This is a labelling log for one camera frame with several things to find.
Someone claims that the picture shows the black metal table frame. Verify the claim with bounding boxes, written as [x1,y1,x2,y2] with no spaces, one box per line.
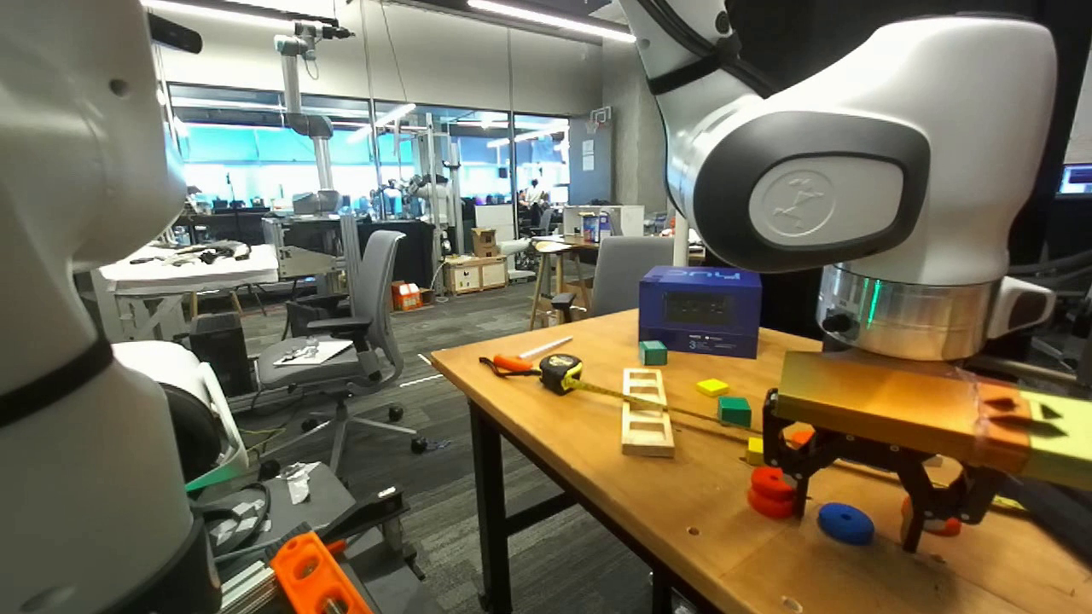
[464,397,731,614]

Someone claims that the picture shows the white wooden frame block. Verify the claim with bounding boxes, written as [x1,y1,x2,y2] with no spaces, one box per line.
[617,366,681,462]

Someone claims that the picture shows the metal ruler strip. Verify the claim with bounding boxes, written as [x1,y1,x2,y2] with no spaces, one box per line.
[515,332,577,366]

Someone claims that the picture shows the ceiling mounted grey post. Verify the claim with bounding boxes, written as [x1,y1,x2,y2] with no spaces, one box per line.
[268,17,349,197]

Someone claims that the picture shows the orange plastic device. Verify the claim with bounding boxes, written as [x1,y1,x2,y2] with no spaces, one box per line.
[268,529,375,614]

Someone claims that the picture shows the grey fabric chair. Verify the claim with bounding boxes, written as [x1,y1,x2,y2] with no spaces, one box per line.
[586,233,675,321]

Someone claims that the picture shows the blue disc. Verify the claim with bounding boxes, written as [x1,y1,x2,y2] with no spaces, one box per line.
[816,501,882,550]

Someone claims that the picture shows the small white bottle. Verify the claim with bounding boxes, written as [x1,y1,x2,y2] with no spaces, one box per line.
[283,462,317,510]

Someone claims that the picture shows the wide black curtain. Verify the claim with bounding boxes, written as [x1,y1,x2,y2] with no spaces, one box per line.
[700,0,1092,370]

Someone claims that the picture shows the orange handled tool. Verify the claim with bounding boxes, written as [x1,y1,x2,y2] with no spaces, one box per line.
[475,351,547,384]

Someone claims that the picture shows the white lab table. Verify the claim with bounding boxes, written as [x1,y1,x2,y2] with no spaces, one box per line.
[97,238,283,303]

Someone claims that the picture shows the blue cardboard box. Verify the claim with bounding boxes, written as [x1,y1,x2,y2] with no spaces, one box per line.
[635,263,766,361]

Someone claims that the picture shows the black aluminium rail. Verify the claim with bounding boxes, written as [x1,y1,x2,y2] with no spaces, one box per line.
[985,474,1092,568]

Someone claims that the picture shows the white vertical pole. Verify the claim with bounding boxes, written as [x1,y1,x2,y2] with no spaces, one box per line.
[668,214,697,269]

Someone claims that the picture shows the black yellow tape measure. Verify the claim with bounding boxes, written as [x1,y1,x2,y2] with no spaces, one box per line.
[536,351,913,487]

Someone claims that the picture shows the yellow orange wrist camera mount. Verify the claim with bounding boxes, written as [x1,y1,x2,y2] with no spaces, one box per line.
[775,348,1092,494]

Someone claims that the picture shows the grey swivel office chair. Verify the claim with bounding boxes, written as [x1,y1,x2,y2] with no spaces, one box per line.
[253,229,429,471]

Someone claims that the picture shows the stacked cardboard boxes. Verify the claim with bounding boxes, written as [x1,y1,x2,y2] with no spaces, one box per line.
[440,254,512,297]

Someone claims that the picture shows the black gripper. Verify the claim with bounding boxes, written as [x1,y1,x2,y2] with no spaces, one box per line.
[761,390,1006,557]

